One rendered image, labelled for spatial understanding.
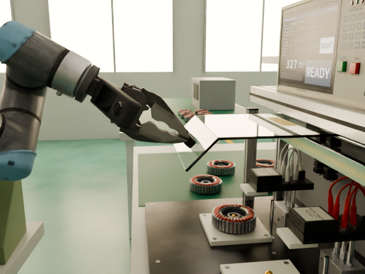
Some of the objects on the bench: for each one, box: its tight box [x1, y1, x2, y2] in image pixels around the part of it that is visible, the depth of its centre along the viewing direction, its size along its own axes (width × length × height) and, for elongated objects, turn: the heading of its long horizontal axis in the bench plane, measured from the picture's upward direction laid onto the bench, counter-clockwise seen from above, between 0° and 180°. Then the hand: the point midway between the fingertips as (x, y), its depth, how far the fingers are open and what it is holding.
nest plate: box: [199, 213, 273, 246], centre depth 89 cm, size 15×15×1 cm
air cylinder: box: [273, 201, 299, 228], centre depth 90 cm, size 5×8×6 cm
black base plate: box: [145, 196, 365, 274], centre depth 78 cm, size 47×64×2 cm
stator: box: [207, 160, 235, 176], centre depth 140 cm, size 11×11×4 cm
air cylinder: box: [318, 248, 365, 274], centre depth 67 cm, size 5×8×6 cm
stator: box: [190, 175, 222, 195], centre depth 121 cm, size 11×11×4 cm
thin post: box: [269, 200, 274, 240], centre depth 83 cm, size 2×2×10 cm
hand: (182, 137), depth 64 cm, fingers closed, pressing on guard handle
